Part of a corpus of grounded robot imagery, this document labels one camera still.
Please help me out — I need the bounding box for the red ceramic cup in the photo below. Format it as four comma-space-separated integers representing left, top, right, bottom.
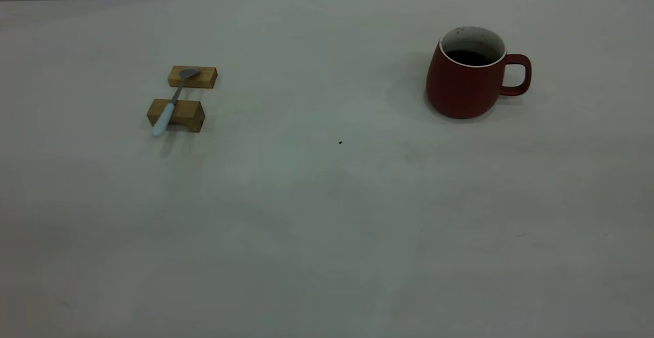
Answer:
426, 26, 532, 120

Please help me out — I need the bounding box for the flat wooden block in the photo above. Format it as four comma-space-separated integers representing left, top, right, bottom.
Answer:
168, 65, 218, 89

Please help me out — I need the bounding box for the arched wooden block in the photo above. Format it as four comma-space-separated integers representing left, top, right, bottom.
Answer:
147, 98, 205, 133

